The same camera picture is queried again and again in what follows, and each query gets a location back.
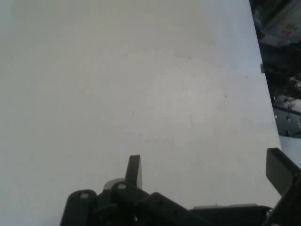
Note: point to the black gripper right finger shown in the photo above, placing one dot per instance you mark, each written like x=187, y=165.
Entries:
x=279, y=169

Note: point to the black perforated metal panel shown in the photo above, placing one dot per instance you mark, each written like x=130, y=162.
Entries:
x=288, y=117

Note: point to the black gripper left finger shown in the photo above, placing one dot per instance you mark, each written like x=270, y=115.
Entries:
x=122, y=207

